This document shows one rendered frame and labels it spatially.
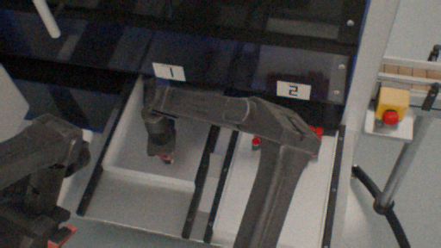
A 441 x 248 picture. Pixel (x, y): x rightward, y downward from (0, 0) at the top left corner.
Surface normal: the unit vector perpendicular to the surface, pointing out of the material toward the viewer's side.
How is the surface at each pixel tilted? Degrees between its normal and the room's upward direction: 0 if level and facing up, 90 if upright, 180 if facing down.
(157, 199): 0
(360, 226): 0
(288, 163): 54
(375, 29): 90
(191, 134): 0
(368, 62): 90
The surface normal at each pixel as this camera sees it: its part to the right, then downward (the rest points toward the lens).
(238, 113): -0.82, -0.26
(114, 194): -0.07, -0.55
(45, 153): 0.85, 0.41
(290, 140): 0.48, 0.17
